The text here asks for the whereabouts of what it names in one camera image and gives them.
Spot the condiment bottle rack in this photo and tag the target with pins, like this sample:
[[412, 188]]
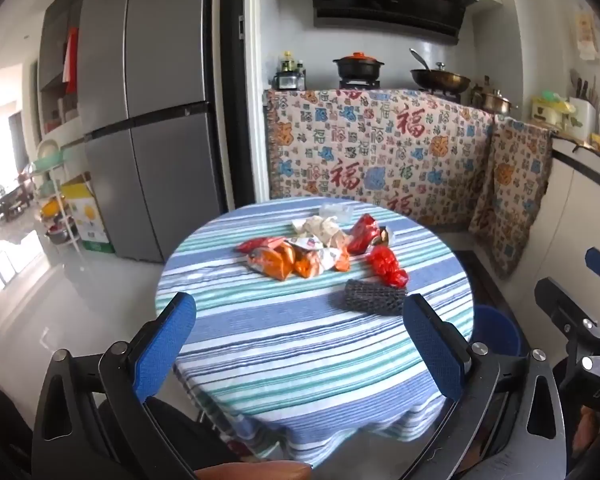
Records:
[[290, 74]]

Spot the white storage rack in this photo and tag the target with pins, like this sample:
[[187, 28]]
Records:
[[53, 166]]

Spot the yellow white cardboard box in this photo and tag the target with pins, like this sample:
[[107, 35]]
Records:
[[83, 205]]

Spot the grey double-door refrigerator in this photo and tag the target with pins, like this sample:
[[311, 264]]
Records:
[[145, 96]]

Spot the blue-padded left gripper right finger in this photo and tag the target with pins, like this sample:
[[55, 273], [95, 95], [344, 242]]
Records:
[[462, 376]]

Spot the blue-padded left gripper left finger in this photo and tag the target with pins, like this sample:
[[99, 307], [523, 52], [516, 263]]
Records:
[[131, 373]]

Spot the person's left hand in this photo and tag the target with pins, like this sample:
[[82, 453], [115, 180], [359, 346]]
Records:
[[275, 470]]

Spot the patterned fu character cloth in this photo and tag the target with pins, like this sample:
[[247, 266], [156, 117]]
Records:
[[432, 160]]

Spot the dark frying pan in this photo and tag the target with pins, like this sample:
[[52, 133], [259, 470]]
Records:
[[438, 80]]

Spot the white paper bag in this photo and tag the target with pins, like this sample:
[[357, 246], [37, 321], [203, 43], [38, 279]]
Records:
[[326, 229]]

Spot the blue trash bin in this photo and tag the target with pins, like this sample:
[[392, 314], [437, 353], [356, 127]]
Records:
[[496, 330]]

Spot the orange snack bag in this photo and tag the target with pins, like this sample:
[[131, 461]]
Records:
[[306, 257]]

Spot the steel pot with lid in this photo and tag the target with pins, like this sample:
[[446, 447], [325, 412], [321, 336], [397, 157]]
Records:
[[494, 103]]

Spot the black foam net sleeve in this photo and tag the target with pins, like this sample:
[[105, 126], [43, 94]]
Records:
[[373, 298]]

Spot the yellow green kitchen container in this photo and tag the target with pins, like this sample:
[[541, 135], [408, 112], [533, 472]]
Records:
[[551, 109]]

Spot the black pot orange lid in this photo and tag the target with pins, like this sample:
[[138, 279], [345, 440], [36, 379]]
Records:
[[358, 66]]

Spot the white knife block holder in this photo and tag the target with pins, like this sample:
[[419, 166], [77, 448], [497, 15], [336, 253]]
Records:
[[582, 97]]

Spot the red snack packet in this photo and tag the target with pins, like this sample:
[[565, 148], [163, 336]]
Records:
[[249, 246]]

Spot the red plastic wrapper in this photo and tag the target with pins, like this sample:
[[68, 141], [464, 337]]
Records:
[[387, 268]]

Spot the blue striped tablecloth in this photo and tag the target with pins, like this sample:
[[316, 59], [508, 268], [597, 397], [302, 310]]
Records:
[[282, 365]]

